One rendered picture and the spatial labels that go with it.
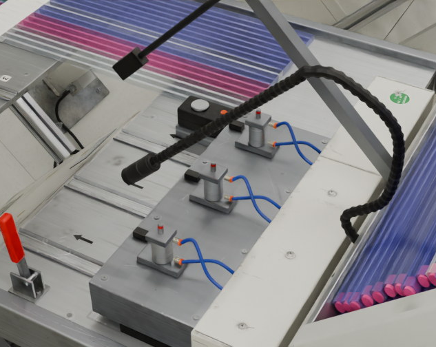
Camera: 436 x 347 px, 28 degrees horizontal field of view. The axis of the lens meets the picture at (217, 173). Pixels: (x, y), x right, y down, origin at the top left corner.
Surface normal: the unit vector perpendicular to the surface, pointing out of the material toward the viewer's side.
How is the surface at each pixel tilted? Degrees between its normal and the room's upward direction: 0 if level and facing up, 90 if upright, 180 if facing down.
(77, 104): 0
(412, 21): 0
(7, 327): 90
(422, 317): 90
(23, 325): 90
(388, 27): 0
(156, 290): 45
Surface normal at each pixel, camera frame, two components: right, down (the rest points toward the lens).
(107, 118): 0.61, -0.32
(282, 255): 0.00, -0.76
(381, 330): -0.48, 0.58
